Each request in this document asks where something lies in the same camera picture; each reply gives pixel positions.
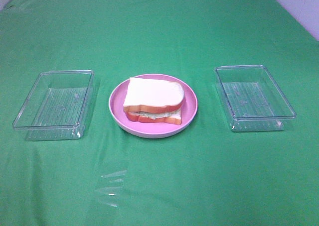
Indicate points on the clear plastic container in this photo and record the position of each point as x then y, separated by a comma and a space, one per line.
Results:
56, 107
251, 98

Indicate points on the toy lettuce leaf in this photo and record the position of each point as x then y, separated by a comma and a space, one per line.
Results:
157, 115

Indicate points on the clear left plastic container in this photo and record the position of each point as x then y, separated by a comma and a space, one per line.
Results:
56, 107

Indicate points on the toy bread slice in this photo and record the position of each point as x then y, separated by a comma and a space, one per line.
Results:
153, 96
176, 119

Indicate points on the clear right plastic container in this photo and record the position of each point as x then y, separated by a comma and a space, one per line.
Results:
251, 98

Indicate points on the green tablecloth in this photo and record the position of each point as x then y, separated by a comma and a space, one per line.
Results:
206, 175

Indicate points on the pink plate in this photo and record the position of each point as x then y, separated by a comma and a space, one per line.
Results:
152, 130

